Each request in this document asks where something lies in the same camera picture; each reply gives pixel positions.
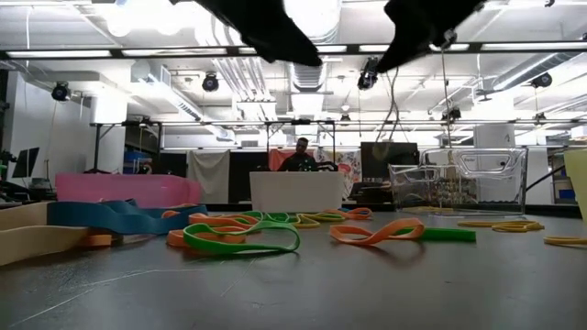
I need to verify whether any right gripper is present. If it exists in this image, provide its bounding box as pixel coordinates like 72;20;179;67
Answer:
376;0;488;74

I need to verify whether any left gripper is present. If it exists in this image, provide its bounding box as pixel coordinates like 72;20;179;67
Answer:
169;0;323;68

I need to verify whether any white plastic basket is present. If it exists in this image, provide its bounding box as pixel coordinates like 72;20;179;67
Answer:
249;170;346;215

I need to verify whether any wide blue rubber band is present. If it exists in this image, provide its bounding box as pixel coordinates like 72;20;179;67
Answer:
45;198;208;236

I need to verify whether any green rubber band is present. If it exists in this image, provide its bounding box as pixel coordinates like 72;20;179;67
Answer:
182;219;302;256
240;210;294;224
396;226;478;244

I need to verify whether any small orange rubber band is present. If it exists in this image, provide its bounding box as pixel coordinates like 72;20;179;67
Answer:
324;206;373;221

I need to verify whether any wide cream rubber band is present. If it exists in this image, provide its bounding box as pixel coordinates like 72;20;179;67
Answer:
0;201;89;267

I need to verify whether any orange hanging cloth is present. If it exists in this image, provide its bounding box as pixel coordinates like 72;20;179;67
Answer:
268;148;294;171

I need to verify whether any large black monitor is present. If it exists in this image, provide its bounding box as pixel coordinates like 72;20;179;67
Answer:
360;140;421;182

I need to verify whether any person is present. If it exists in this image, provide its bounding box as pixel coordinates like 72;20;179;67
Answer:
277;137;318;172

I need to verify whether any white round column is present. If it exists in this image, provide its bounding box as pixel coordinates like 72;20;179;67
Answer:
473;123;517;205

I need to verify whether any patterned hanging cloth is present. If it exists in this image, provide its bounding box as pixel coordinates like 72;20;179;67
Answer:
314;146;363;201

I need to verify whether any clear plastic basket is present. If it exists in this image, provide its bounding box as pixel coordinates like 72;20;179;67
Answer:
388;146;528;216

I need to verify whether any grey hanging cloth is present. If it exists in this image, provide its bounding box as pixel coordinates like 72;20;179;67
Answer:
186;149;231;205

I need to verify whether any blue storage bin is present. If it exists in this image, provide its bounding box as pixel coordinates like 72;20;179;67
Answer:
122;150;152;174

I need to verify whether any pink plastic basket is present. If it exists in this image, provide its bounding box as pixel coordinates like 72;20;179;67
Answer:
54;172;203;210

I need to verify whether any yellow plastic basket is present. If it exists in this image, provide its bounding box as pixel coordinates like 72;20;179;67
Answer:
562;146;587;221

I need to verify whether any black table mat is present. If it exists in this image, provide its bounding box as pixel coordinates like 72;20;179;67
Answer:
0;203;587;330

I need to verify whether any silver ventilation duct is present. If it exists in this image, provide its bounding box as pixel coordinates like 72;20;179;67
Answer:
282;0;343;93

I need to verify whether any thin hanging cable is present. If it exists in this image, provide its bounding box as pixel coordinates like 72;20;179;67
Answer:
438;34;453;152

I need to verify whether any black slanted cable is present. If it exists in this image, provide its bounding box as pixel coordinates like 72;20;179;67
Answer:
525;162;565;193

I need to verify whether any black metal table frame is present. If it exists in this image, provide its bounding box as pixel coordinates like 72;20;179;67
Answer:
196;201;587;219

